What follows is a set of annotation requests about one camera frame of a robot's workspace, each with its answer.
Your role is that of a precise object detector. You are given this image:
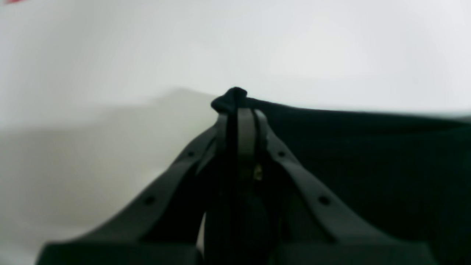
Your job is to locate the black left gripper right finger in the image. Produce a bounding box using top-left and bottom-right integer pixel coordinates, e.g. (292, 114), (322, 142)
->
(237, 109), (437, 265)

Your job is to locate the black t-shirt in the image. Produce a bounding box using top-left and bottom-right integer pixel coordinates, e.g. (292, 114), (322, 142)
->
(211, 87), (471, 265)

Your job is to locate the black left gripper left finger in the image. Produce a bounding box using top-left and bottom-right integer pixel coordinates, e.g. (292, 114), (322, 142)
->
(37, 114), (227, 265)

